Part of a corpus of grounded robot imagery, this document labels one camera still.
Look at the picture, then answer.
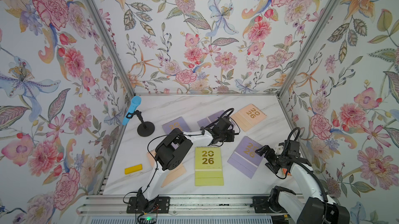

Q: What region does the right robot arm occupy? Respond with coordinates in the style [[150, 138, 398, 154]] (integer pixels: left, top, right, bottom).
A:
[[251, 140, 350, 224]]

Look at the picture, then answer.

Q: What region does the blue microphone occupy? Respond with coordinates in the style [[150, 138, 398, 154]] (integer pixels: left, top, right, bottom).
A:
[[122, 96, 142, 126]]

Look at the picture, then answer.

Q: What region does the orange card box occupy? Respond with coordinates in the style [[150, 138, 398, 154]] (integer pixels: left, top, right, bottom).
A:
[[281, 168, 291, 176]]

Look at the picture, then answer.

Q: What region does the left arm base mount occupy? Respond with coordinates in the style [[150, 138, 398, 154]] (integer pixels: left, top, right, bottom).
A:
[[126, 196, 170, 215]]

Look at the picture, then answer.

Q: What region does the peach calendar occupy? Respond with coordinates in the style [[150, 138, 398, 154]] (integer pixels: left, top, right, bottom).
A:
[[231, 104, 267, 132], [147, 150, 187, 188]]

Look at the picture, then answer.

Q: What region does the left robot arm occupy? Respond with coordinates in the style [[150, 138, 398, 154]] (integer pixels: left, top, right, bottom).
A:
[[136, 116, 236, 205]]

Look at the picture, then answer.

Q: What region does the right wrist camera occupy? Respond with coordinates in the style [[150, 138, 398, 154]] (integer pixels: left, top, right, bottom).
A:
[[276, 143, 284, 155]]

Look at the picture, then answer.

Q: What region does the purple calendar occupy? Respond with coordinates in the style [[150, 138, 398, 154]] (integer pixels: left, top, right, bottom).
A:
[[162, 117, 191, 134], [197, 110, 224, 127], [228, 136, 262, 179]]

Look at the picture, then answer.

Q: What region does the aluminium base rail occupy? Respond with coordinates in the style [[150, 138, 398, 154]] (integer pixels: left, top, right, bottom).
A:
[[77, 194, 290, 218]]

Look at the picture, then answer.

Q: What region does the yellow-green desk calendar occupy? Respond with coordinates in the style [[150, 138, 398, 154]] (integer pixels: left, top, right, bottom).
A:
[[194, 147, 224, 187]]

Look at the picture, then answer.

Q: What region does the yellow block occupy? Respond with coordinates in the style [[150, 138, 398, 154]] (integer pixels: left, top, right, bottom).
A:
[[124, 164, 143, 175]]

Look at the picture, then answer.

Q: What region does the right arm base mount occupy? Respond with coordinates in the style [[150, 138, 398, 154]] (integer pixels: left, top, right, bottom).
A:
[[250, 192, 297, 215]]

